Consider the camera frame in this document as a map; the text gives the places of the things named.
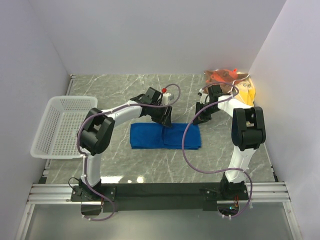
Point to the aluminium rail frame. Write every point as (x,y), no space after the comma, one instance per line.
(218,143)

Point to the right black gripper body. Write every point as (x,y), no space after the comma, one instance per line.
(209,110)

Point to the yellow cream towel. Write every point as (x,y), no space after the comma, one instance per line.
(246,88)

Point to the white perforated plastic basket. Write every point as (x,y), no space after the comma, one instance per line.
(56,136)

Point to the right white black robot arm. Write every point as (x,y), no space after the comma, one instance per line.
(247,134)

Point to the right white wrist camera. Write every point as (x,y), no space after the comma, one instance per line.
(204,97)

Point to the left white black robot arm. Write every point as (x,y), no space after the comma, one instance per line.
(95,133)

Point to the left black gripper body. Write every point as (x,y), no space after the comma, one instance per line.
(158,113)

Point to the blue towel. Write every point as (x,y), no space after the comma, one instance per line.
(150,135)

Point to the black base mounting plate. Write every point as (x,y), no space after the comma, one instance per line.
(154,196)

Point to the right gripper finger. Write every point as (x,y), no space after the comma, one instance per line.
(197,117)
(204,119)

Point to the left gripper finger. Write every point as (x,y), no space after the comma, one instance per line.
(159,119)
(166,118)

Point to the brown orange towel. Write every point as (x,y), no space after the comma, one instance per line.
(221,75)

